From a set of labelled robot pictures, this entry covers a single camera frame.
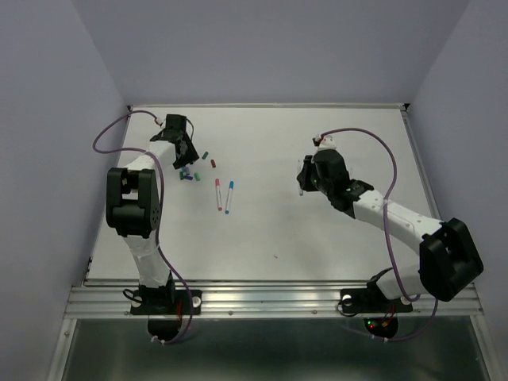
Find aluminium rail frame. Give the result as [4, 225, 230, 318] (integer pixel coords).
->
[49, 105, 505, 380]

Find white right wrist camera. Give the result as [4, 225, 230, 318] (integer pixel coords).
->
[312, 135, 337, 154]

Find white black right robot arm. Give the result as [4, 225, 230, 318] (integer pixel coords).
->
[297, 149, 484, 310]

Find pink capped marker pen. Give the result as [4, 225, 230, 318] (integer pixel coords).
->
[214, 178, 223, 211]

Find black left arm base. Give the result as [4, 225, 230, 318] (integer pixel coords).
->
[122, 280, 202, 345]

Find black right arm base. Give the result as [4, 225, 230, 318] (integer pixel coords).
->
[336, 288, 413, 340]

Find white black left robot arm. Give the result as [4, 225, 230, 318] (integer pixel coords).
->
[106, 114, 199, 313]

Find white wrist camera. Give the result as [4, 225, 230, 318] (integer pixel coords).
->
[312, 135, 337, 154]
[154, 117, 165, 128]

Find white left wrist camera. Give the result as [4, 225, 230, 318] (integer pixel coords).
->
[154, 117, 165, 128]

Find blue capped marker pen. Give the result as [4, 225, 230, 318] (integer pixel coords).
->
[225, 180, 234, 214]

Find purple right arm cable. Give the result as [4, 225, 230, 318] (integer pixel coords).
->
[321, 127, 440, 344]

